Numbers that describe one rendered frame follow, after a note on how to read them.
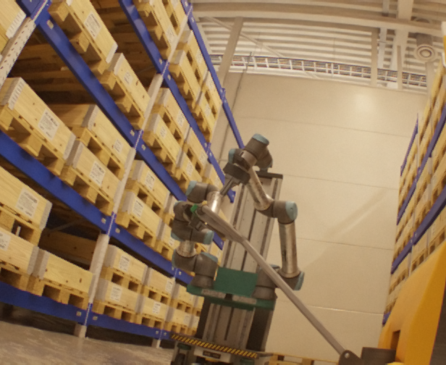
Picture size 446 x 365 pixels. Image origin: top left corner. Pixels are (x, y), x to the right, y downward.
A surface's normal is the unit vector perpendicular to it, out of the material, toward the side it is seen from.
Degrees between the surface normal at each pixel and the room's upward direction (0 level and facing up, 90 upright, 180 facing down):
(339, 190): 90
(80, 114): 90
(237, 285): 90
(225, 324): 90
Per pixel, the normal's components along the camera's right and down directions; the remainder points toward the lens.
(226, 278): -0.18, -0.39
